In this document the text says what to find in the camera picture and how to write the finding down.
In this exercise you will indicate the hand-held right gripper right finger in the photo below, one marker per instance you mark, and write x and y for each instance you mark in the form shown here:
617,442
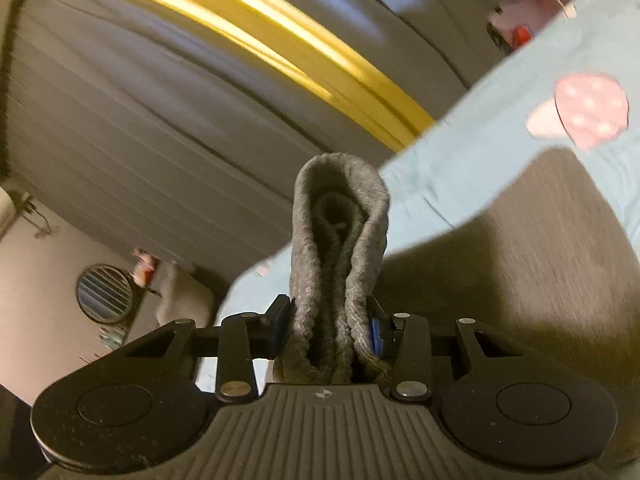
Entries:
376,337

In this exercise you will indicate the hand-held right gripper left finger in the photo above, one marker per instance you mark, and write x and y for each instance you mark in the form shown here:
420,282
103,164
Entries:
280,320

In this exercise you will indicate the grey pants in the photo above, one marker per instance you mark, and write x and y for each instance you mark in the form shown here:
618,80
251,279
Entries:
340,260

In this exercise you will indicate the pink plush toy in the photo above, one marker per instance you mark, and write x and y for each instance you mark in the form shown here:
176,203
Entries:
145,265

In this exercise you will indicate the grey curtain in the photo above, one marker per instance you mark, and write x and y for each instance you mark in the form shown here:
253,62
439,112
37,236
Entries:
150,125
400,15

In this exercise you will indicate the light blue mushroom print bedsheet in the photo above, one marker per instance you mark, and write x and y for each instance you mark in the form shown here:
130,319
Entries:
500,125

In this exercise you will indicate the yellow curtain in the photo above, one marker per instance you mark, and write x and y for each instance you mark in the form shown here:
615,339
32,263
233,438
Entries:
280,35

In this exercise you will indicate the pink bag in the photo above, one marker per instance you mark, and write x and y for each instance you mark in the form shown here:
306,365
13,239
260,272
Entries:
525,15

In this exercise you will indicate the round wall vent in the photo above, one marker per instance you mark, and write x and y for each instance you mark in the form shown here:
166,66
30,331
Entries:
105,292

